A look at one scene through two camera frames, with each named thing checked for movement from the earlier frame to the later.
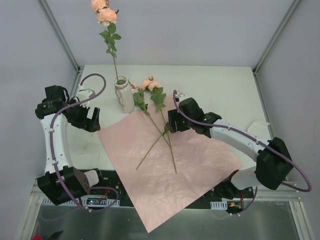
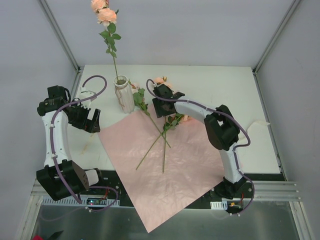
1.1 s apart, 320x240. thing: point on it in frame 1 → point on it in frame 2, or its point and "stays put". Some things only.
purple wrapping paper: [161, 170] stays put
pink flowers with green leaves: [149, 98] → [163, 80]
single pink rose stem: [107, 16] stays put
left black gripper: [83, 117] stays put
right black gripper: [177, 121] → [163, 107]
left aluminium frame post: [65, 44] stays put
